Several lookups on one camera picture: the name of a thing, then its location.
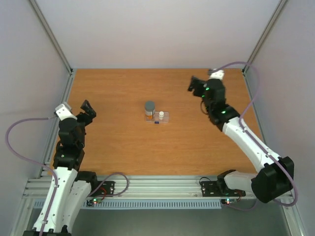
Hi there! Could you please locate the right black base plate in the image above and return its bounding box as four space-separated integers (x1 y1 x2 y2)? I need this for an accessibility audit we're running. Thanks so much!
199 180 246 197

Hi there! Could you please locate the small white pill bottle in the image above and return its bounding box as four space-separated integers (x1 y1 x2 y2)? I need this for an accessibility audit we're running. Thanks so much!
158 111 164 120

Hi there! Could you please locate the orange pill bottle grey cap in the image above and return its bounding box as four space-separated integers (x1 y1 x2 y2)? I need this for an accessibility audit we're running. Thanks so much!
144 101 156 120

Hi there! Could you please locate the small circuit board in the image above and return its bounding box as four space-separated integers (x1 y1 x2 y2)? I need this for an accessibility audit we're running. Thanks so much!
86 198 102 207
221 198 241 205

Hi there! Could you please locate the left small circuit board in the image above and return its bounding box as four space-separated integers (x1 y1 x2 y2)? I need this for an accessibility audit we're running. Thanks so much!
86 198 102 207

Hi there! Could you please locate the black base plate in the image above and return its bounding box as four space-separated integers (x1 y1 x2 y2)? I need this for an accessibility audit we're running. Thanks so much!
91 181 115 198
199 180 246 197

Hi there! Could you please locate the right aluminium corner post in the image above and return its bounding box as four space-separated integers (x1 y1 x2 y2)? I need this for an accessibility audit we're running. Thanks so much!
247 0 288 64

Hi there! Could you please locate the right small circuit board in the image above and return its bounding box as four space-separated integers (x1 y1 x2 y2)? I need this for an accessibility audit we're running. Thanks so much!
221 198 241 205

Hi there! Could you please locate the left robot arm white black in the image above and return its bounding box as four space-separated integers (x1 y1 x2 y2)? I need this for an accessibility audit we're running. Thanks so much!
23 100 99 236

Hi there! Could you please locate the grey slotted cable duct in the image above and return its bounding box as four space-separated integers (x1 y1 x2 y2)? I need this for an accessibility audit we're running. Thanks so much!
33 200 221 210

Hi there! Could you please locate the left aluminium corner post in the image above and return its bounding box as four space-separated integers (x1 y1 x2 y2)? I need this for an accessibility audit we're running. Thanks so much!
29 0 73 74

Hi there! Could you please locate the aluminium front frame rail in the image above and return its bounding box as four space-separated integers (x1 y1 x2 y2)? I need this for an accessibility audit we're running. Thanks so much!
22 175 293 199

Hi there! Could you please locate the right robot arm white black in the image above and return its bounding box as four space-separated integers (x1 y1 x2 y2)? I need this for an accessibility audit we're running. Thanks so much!
188 76 296 203

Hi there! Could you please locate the aluminium corner post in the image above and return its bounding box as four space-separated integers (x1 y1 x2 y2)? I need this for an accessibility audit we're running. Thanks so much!
29 0 73 74
247 0 288 64

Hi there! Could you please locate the clear plastic pill organizer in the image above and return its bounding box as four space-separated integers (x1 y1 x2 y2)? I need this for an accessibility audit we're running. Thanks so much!
145 111 170 124

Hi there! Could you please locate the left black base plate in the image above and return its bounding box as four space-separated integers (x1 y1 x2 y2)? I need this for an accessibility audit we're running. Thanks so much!
91 181 115 198

